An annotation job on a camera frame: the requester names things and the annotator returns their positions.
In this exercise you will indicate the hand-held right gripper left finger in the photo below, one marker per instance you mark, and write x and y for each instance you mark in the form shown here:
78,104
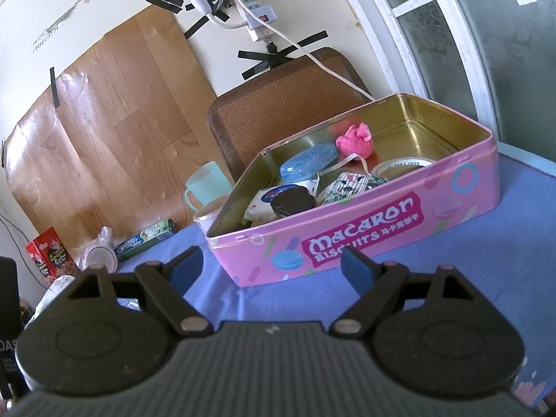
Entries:
184,267

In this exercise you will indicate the white power strip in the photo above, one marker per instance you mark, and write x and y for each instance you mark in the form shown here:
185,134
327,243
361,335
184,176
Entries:
257,13

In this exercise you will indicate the wood grain wall sheet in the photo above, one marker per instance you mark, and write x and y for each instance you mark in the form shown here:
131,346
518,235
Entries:
108,139

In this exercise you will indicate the pink plush toy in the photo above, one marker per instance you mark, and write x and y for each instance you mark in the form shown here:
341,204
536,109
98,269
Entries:
354,141

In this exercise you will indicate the green and blue toothpaste box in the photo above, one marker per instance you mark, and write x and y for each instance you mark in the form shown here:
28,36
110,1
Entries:
145,238

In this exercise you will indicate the white window frame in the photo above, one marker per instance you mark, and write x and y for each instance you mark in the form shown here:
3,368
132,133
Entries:
391,30

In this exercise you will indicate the mint green plastic cup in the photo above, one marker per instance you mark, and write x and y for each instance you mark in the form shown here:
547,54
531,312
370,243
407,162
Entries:
206,182

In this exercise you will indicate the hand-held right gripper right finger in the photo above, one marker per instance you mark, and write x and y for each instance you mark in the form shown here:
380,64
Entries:
358,271

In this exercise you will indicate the red snack box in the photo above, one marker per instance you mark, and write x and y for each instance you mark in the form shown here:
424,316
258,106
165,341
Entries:
50,256

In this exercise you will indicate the blue plastic case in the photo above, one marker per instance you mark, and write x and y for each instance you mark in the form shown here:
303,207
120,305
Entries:
306,164

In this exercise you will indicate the beige tape roll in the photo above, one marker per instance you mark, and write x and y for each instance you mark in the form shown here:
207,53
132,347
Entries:
399,167

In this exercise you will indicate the white tissue pack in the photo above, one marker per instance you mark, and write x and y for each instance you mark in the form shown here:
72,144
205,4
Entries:
54,290

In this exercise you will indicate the paper snack cup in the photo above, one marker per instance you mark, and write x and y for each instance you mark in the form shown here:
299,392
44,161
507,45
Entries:
208,213

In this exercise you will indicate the white wet wipes pack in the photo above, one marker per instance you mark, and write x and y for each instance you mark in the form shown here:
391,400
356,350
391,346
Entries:
265,202

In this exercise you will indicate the blue tablecloth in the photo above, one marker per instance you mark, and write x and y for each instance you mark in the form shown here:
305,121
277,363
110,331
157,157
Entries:
434,265

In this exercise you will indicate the pink biscuit tin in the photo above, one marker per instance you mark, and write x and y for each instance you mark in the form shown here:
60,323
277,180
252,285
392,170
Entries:
391,230

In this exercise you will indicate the black round lid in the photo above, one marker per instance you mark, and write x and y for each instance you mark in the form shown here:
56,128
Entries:
293,202

